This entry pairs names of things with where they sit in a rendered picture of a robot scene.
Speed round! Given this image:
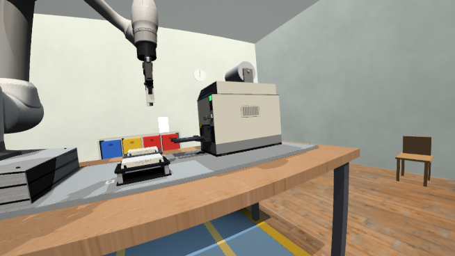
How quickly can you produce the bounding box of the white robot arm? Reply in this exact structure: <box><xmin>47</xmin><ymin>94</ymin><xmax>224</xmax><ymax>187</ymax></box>
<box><xmin>0</xmin><ymin>0</ymin><xmax>158</xmax><ymax>160</ymax></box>

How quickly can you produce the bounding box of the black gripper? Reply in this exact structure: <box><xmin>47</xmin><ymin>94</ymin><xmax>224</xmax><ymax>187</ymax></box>
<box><xmin>136</xmin><ymin>42</ymin><xmax>157</xmax><ymax>106</ymax></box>

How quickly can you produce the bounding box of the white cylinder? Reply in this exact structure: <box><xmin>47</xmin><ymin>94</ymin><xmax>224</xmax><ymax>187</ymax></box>
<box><xmin>225</xmin><ymin>61</ymin><xmax>255</xmax><ymax>82</ymax></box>

